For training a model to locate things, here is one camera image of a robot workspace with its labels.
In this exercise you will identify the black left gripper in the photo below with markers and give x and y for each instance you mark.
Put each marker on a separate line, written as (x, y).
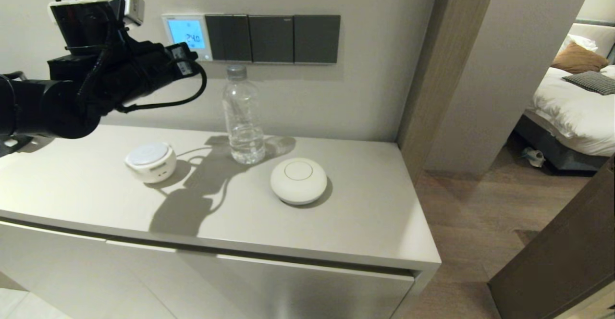
(134, 69)

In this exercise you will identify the white wall thermostat panel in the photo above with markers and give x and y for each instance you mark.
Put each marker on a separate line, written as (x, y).
(190, 33)

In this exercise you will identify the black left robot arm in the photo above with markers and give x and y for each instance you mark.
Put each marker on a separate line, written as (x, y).
(43, 107)

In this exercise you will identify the clear plastic water bottle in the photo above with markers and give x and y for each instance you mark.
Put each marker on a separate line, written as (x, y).
(244, 117)

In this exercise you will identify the white round device grey lid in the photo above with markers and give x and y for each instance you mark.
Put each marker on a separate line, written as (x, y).
(151, 165)

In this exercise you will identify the white round puck device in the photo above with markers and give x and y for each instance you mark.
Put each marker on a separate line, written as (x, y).
(298, 182)

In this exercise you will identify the black device with white label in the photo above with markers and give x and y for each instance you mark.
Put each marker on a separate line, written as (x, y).
(9, 148)

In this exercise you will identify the grey cabinet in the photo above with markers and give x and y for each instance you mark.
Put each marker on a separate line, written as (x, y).
(288, 249)

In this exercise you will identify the grey cabinet door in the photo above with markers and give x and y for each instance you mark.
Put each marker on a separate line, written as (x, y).
(62, 271)
(312, 292)

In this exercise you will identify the light shoe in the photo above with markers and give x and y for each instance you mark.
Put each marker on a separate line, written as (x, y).
(534, 157)

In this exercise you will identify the dark bed base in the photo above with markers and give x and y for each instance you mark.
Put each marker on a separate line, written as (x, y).
(557, 155)

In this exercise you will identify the bed with white duvet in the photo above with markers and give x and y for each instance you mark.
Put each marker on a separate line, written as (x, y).
(571, 112)

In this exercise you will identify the brown pillow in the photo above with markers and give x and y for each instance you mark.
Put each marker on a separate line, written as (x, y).
(579, 60)

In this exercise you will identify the black white checked pillow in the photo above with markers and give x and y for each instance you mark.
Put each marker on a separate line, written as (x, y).
(593, 83)

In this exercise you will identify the beige padded headboard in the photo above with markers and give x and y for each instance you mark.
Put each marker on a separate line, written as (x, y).
(598, 33)

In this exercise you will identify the dark brown wooden door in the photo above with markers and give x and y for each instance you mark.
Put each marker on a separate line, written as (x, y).
(567, 261)

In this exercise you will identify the dark grey triple wall switch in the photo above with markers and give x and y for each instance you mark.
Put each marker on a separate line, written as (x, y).
(228, 38)

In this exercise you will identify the dark grey single wall switch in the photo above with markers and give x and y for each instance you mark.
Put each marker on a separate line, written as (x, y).
(270, 39)
(317, 39)

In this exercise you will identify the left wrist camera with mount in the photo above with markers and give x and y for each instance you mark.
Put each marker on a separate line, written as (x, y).
(81, 21)

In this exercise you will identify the brown wooden door frame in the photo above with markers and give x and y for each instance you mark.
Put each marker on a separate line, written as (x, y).
(442, 69)

